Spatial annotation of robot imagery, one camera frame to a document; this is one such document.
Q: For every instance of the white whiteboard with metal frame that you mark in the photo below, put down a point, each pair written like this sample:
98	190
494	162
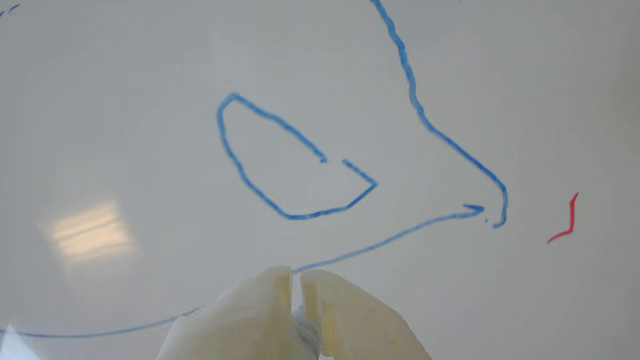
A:
350	100

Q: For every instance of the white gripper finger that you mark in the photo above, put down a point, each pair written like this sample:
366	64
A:
240	320
360	325

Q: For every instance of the white marker pen blue end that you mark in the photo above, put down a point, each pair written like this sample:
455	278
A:
306	337

